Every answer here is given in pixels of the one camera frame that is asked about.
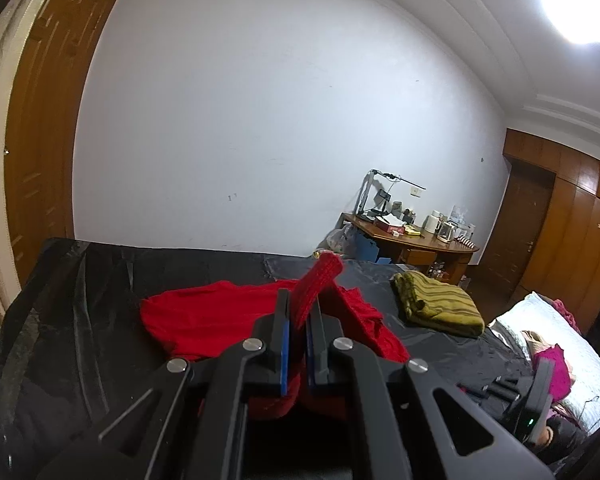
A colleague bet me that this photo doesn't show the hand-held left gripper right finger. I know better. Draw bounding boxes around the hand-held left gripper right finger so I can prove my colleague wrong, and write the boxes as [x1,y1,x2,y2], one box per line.
[305,297,556,480]

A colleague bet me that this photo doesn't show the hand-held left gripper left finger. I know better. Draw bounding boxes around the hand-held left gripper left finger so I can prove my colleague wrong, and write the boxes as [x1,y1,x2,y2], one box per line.
[35,289,293,480]

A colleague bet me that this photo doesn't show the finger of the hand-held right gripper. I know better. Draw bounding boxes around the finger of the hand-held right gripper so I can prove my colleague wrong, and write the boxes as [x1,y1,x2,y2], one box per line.
[457,379,521,402]

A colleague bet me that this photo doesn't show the red sweater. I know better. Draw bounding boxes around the red sweater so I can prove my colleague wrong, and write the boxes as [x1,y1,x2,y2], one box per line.
[140,251,411,423]

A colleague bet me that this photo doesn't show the person's right forearm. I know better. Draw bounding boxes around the person's right forearm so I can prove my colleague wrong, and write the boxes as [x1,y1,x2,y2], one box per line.
[535,417,588,466]

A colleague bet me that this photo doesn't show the pink clothes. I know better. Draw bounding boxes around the pink clothes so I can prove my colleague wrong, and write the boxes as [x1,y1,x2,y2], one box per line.
[550,299,588,333]

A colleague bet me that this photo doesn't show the person's right hand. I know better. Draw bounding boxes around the person's right hand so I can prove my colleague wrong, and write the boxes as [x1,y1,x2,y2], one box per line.
[532,425,558,451]

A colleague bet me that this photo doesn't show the magenta cloth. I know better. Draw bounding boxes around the magenta cloth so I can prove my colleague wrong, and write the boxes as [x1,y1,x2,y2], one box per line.
[532,345,573,403]

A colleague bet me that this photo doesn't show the beige cloth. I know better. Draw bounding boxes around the beige cloth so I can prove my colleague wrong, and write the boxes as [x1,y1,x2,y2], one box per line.
[520,330,556,356]

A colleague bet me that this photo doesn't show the white pillow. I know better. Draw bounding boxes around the white pillow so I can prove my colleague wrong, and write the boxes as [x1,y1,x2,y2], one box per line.
[495,292,600,433]

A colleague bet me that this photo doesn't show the yellow striped sweater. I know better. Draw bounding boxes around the yellow striped sweater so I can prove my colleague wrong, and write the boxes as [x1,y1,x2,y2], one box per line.
[391,270,486,337]

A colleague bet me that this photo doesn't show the white plastic bag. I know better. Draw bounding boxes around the white plastic bag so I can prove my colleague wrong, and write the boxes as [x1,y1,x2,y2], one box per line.
[325,224,356,260]

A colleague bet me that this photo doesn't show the blue box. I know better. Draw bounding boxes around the blue box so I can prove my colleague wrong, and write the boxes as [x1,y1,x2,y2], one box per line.
[355,232,381,263]

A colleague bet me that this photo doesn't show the wooden desk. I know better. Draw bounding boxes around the wooden desk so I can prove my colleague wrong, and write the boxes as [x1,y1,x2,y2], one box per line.
[341,212,481,281]

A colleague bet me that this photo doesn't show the wooden panel door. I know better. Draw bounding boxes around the wooden panel door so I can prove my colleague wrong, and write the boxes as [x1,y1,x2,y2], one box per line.
[475,165,557,306]

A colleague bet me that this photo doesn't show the silver desk lamp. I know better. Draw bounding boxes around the silver desk lamp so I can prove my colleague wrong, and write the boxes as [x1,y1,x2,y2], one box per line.
[355,169,427,218]

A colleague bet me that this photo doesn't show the wooden wardrobe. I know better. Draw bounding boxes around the wooden wardrobe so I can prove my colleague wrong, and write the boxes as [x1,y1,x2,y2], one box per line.
[502,128,600,341]

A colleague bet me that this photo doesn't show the black bed sheet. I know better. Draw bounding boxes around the black bed sheet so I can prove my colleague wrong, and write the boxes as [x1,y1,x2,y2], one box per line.
[0,237,546,480]

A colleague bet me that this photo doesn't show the wooden room door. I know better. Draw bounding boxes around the wooden room door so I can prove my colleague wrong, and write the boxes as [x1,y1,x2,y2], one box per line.
[5,0,126,286]

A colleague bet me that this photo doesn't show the ceiling light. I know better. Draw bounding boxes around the ceiling light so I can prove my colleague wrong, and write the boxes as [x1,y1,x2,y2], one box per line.
[537,0,600,46]

